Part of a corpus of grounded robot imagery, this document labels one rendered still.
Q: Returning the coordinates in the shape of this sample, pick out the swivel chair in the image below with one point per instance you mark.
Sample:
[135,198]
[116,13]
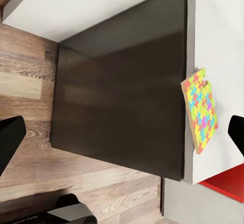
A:
[229,184]

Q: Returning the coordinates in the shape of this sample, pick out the jigsaw puzzle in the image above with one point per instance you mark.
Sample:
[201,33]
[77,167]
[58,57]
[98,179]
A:
[200,107]

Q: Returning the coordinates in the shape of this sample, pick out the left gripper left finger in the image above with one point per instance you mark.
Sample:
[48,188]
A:
[12,132]

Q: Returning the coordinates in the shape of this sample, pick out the desk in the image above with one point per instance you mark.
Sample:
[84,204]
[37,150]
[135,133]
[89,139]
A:
[119,100]

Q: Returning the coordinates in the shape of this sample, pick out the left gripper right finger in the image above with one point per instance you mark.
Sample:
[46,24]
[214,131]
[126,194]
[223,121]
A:
[236,131]

